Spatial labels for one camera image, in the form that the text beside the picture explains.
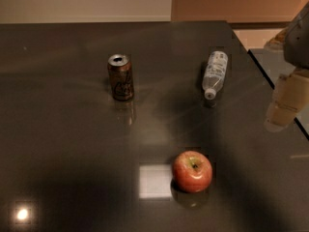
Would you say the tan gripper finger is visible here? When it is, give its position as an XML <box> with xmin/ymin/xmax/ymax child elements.
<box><xmin>264</xmin><ymin>28</ymin><xmax>288</xmax><ymax>51</ymax></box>
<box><xmin>265</xmin><ymin>69</ymin><xmax>309</xmax><ymax>132</ymax></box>

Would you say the red apple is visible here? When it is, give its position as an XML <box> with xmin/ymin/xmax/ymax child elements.
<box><xmin>172</xmin><ymin>151</ymin><xmax>212</xmax><ymax>193</ymax></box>

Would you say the brown soda can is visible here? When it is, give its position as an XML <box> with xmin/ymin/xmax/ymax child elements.
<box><xmin>107</xmin><ymin>54</ymin><xmax>134</xmax><ymax>101</ymax></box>

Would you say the clear plastic water bottle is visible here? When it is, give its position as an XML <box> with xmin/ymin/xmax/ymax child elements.
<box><xmin>202</xmin><ymin>51</ymin><xmax>228</xmax><ymax>101</ymax></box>

